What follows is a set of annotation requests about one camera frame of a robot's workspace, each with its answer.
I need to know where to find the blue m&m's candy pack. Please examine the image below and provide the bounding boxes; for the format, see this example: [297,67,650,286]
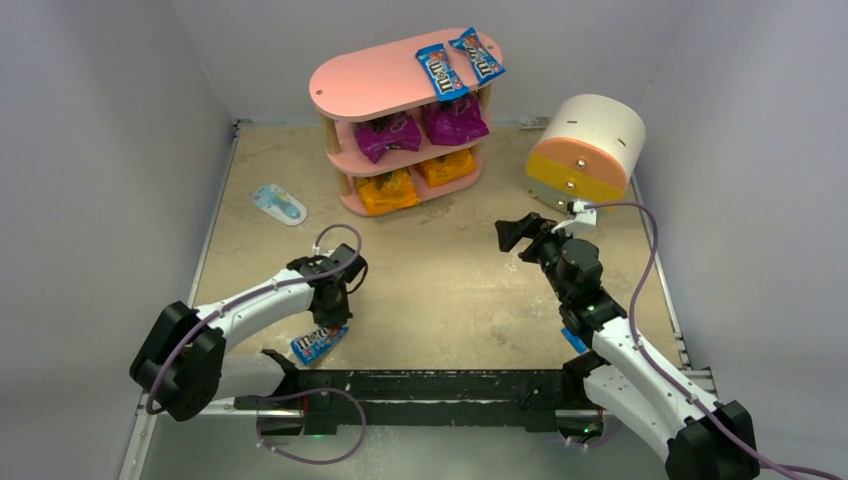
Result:
[290,327,349,366]
[449,27,506,87]
[415,43,469,102]

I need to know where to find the orange gummy candy bag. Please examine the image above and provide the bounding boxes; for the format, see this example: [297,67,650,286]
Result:
[354,168,420,216]
[417,149,477,188]

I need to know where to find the purple grape candy bag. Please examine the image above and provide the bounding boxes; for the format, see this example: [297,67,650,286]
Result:
[354,112,422,164]
[421,94,489,146]

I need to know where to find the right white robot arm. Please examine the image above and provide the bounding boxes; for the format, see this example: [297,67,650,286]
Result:
[495,213,761,479]

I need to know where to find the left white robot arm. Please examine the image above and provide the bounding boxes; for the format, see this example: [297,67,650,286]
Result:
[129,243,368,421]

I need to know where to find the pink three-tier shelf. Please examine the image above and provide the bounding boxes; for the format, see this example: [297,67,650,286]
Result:
[309,27,484,216]

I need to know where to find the white round drawer cabinet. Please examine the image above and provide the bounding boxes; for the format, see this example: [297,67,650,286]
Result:
[525,94,646,211]

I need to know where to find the light blue blister package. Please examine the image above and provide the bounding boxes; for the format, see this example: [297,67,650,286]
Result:
[252,184,308,226]

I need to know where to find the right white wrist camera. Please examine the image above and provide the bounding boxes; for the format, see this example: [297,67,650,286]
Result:
[551,199,597,237]

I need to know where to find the black metal base rail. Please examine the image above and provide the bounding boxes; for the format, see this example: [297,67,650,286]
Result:
[221,362,598,435]

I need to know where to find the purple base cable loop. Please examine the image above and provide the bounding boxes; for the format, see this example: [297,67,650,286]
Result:
[254,387,368,466]

